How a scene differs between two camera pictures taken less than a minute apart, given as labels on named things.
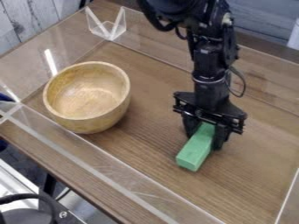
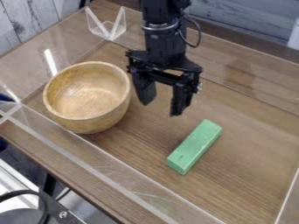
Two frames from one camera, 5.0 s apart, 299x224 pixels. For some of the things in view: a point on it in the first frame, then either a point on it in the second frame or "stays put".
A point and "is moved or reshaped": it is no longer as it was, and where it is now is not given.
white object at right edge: x=294 y=39 stays put
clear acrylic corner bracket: x=107 y=30 stays put
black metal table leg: x=50 y=185 stays put
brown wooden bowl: x=86 y=95 stays put
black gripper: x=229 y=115 → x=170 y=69
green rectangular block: x=193 y=155 is moved or reshaped
